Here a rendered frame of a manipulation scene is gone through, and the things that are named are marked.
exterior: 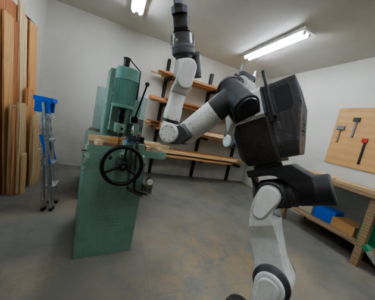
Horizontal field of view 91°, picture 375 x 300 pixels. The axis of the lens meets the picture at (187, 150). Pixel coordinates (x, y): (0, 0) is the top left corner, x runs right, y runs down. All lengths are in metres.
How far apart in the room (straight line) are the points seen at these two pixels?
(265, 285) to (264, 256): 0.10
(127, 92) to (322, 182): 1.33
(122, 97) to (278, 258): 1.37
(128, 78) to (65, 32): 2.71
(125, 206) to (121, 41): 3.16
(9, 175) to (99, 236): 1.48
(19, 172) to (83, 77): 1.95
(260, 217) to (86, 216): 1.25
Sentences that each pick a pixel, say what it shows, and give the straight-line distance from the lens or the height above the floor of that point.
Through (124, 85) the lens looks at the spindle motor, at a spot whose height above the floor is 1.37.
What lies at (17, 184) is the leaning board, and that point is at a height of 0.12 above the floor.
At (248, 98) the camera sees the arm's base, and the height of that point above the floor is 1.29.
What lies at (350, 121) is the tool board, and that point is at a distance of 3.82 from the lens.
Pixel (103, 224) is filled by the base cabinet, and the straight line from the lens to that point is 1.70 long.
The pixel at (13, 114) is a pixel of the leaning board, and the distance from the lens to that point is 2.70.
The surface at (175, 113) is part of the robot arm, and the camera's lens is 0.74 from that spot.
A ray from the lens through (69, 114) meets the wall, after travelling 3.98.
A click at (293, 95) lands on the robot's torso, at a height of 1.35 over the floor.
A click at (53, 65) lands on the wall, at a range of 4.08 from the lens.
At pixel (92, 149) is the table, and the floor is 0.87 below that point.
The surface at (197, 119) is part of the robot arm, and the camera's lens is 0.69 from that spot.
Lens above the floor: 1.16
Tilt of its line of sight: 7 degrees down
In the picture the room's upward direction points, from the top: 12 degrees clockwise
